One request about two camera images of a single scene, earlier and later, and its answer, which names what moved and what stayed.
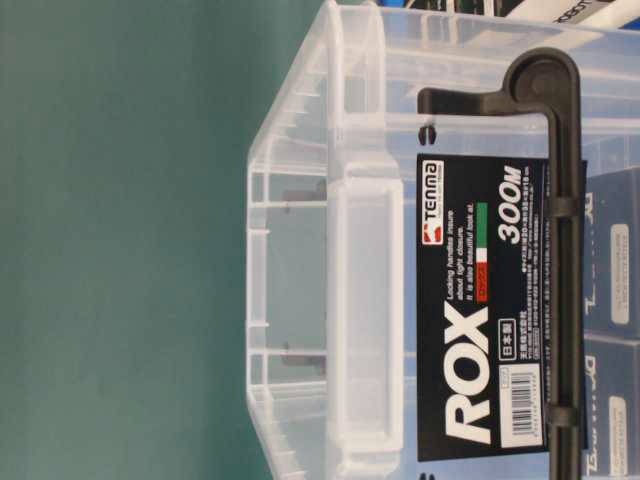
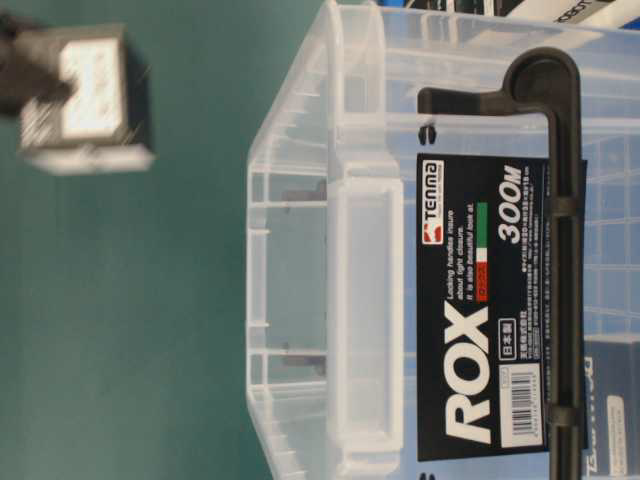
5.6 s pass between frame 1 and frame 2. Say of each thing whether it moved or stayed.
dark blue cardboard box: moved
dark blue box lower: stayed
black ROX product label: stayed
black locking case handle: stayed
